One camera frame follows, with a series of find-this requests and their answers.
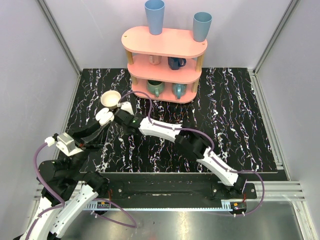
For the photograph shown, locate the green glazed mug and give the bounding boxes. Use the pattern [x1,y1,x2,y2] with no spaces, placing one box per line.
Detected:
[147,80,165,98]

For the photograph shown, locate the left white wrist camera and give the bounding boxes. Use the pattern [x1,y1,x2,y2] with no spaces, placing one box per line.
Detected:
[44,132,83,157]

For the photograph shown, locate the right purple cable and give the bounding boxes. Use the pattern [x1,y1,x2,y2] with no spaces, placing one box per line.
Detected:
[117,91,266,218]

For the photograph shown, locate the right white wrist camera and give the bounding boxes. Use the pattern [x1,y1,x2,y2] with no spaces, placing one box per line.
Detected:
[117,101,134,115]

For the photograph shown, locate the blue plastic tumbler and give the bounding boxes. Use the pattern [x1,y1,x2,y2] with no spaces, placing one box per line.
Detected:
[144,0,165,35]
[192,12,212,42]

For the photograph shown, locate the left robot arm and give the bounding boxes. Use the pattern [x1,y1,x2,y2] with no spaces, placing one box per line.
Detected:
[17,120,111,240]

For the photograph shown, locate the aluminium rail frame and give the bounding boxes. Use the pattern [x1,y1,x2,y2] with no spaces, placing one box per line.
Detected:
[32,181,307,218]

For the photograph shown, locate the left blue plastic tumbler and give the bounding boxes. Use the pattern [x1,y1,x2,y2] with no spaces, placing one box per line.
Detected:
[144,0,165,35]

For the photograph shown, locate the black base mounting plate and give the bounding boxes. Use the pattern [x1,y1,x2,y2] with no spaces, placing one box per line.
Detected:
[102,172,258,210]

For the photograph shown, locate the white earbud case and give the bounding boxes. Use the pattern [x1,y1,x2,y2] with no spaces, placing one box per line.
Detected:
[95,107,114,126]

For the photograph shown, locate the cream ceramic bowl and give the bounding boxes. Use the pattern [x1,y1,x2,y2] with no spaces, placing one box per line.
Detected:
[100,90,122,109]

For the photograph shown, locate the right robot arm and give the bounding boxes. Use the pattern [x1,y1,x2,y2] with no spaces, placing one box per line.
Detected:
[114,109,247,199]

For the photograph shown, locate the light blue butterfly mug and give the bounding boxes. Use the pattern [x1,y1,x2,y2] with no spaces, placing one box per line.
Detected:
[172,83,187,100]

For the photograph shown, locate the pink mug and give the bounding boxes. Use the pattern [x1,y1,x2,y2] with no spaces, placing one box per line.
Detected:
[149,55,162,65]

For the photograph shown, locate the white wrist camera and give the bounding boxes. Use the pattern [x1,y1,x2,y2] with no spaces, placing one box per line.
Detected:
[117,101,134,115]
[44,132,83,157]

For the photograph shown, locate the pink three-tier wooden shelf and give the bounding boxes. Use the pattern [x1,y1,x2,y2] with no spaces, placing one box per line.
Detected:
[121,26,208,104]

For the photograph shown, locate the right blue plastic tumbler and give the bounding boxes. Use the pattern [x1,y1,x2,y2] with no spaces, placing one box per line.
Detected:
[192,12,212,42]

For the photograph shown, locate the dark blue mug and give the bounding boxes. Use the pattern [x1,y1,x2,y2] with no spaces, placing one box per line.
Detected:
[167,57,187,70]

